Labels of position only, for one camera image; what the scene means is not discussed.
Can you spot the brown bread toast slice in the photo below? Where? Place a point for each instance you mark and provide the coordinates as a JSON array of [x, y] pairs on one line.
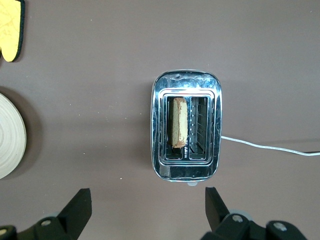
[[178, 122]]

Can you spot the chrome and cream toaster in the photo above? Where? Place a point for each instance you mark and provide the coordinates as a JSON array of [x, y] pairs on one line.
[[185, 172]]

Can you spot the round light wooden plate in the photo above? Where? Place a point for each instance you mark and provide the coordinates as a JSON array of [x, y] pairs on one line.
[[10, 137]]

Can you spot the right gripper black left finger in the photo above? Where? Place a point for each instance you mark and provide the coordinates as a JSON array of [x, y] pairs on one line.
[[75, 210]]

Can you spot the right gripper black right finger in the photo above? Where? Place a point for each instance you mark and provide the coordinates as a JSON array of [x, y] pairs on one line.
[[215, 210]]

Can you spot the brown table cover mat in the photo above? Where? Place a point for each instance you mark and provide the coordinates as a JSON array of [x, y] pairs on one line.
[[100, 100]]

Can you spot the yellow quilted oven mitt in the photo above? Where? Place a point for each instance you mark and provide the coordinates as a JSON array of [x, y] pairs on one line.
[[10, 30]]

